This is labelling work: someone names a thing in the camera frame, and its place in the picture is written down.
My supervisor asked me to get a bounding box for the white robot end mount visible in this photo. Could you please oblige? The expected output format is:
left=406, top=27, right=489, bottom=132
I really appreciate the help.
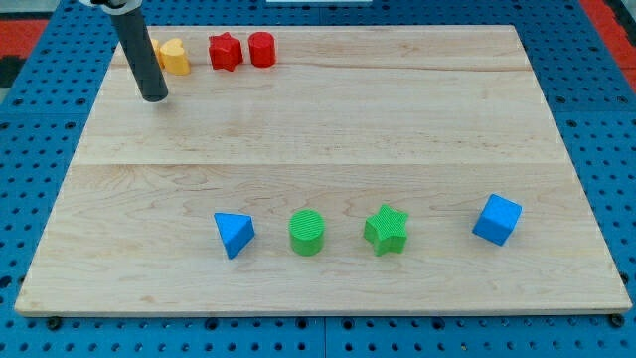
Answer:
left=79, top=0, right=142, bottom=9

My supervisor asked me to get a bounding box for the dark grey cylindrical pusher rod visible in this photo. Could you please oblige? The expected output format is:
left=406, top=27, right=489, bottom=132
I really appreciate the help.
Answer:
left=109, top=4, right=168, bottom=102

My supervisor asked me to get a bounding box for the yellow hexagon block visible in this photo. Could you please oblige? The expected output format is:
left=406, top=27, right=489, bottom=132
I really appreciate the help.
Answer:
left=150, top=38, right=164, bottom=69

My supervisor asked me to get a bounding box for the red star block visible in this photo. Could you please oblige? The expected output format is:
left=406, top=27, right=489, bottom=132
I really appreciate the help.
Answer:
left=209, top=32, right=243, bottom=72

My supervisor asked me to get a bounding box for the green star block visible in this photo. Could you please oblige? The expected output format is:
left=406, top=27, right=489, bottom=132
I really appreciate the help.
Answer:
left=364, top=204, right=408, bottom=257

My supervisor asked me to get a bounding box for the yellow heart block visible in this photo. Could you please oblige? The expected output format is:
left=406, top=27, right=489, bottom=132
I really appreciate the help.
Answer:
left=159, top=38, right=191, bottom=76

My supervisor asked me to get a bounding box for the red cylinder block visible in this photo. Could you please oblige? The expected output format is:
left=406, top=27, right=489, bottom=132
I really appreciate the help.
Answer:
left=248, top=31, right=276, bottom=68

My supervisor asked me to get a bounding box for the wooden board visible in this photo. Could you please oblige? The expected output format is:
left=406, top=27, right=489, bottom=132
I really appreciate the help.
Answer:
left=15, top=25, right=632, bottom=317

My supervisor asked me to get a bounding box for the blue triangle block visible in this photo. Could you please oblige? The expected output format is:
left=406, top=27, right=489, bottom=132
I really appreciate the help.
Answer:
left=214, top=213, right=255, bottom=260

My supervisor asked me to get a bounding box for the green cylinder block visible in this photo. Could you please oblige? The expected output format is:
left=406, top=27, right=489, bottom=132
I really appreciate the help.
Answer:
left=289, top=209, right=325, bottom=257

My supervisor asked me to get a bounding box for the blue cube block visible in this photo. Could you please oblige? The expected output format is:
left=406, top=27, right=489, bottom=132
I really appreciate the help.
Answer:
left=472, top=193, right=523, bottom=246

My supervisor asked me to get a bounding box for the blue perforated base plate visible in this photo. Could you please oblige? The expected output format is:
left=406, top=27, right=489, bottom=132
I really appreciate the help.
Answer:
left=1, top=0, right=635, bottom=357

